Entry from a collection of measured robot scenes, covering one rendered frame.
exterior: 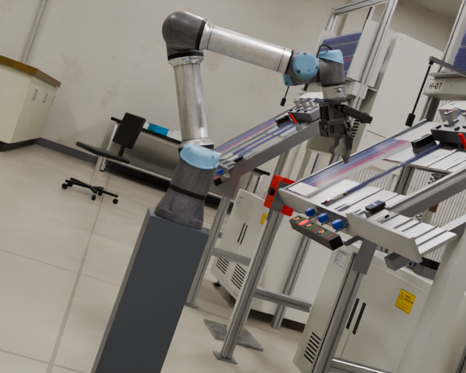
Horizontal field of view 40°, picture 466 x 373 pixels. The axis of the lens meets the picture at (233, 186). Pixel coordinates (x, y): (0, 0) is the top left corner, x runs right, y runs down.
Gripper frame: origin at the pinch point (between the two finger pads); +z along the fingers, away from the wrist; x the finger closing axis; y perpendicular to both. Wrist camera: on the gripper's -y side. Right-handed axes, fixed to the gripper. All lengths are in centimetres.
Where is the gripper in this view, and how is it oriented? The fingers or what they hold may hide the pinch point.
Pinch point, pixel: (347, 159)
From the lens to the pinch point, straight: 213.7
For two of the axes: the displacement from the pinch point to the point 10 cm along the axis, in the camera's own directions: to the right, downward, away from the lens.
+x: 2.7, 1.4, -9.5
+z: 1.3, 9.7, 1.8
